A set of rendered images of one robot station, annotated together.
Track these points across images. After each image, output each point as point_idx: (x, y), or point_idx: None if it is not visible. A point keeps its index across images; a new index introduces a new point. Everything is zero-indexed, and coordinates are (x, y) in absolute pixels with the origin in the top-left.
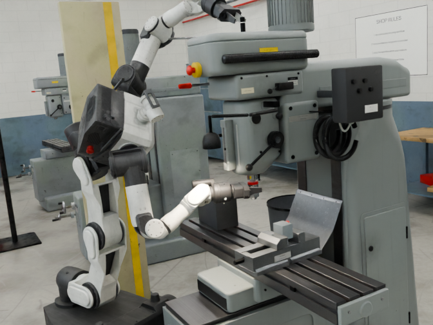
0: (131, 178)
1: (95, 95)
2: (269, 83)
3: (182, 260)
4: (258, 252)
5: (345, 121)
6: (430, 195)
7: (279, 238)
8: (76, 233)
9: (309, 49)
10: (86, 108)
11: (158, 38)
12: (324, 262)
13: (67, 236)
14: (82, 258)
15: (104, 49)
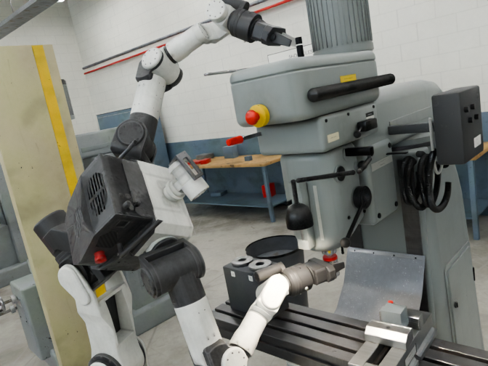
0: (185, 294)
1: (101, 173)
2: (351, 123)
3: (155, 331)
4: (386, 360)
5: (462, 162)
6: None
7: (404, 332)
8: (12, 322)
9: (385, 75)
10: (83, 194)
11: (163, 78)
12: (458, 349)
13: (3, 330)
14: (31, 355)
15: (42, 105)
